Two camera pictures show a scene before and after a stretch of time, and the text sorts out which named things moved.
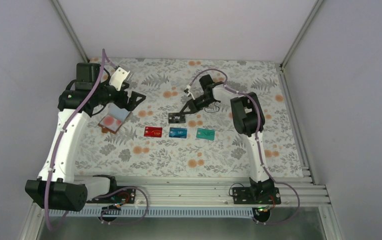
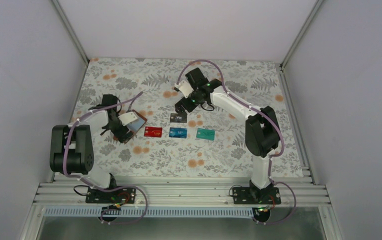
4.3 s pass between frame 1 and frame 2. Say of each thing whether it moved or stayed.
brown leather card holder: moved
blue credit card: stayed
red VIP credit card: stayed
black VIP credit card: stayed
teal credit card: stayed
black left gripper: moved
